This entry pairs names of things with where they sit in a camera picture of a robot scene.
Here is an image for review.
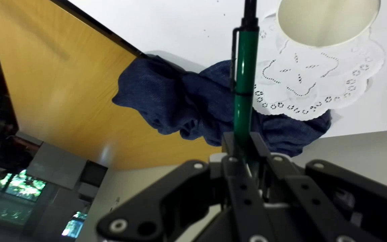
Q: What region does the white paper doily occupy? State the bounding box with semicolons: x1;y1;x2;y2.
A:
252;13;384;121

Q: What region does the white paper cup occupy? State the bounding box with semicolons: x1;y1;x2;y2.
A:
276;0;381;47

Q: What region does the green pen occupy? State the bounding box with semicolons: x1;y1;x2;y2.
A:
231;0;259;156

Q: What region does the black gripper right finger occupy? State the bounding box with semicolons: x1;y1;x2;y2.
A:
250;133;387;242

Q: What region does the navy blue cloth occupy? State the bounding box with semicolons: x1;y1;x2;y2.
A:
112;55;332;156

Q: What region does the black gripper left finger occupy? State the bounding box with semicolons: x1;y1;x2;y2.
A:
95;132;266;242

